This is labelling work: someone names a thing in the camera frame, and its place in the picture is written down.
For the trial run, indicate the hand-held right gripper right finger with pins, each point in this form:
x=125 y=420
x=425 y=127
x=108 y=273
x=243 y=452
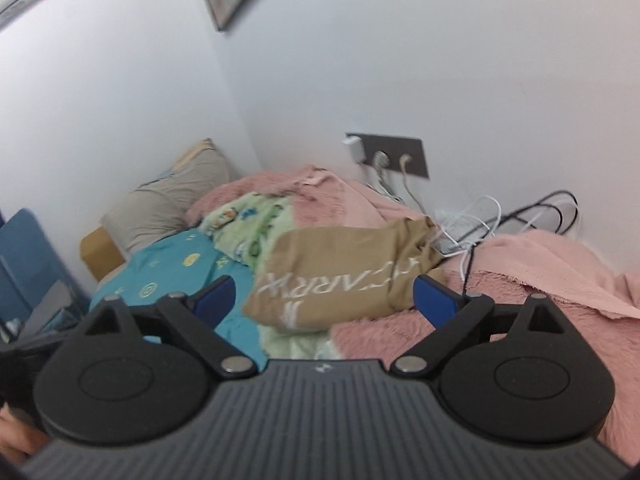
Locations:
x=435 y=302

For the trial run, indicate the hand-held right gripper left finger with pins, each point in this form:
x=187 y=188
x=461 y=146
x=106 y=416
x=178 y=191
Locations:
x=217 y=297

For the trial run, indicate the tan printed shirt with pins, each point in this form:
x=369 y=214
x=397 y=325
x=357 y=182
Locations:
x=330 y=270

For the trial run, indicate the person's left hand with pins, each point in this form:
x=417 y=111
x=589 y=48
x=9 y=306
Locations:
x=17 y=440

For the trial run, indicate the teal smiley print bed sheet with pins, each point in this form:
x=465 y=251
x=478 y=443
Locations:
x=170 y=255

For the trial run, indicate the grey folded cloth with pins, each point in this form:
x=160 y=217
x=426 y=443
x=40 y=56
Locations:
x=50 y=305

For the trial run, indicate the green cartoon print blanket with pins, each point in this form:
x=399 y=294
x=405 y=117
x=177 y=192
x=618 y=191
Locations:
x=250 y=220

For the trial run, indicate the pink fluffy blanket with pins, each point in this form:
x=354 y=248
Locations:
x=525 y=270

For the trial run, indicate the grey pillow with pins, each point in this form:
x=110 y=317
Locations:
x=165 y=205

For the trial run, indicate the mustard bed headboard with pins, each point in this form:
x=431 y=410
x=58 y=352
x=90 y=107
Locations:
x=100 y=252

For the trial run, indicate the blue covered chair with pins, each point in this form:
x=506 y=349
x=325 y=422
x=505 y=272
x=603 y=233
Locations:
x=30 y=245

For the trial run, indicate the white round plug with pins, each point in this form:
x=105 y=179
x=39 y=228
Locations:
x=405 y=161
x=381 y=160

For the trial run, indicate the yellow pillow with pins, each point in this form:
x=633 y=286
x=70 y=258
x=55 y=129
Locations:
x=200 y=147

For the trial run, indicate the white charger plug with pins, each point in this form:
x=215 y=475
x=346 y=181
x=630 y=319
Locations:
x=354 y=149

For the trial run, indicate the grey wall socket panel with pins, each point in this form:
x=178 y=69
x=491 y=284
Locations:
x=419 y=160

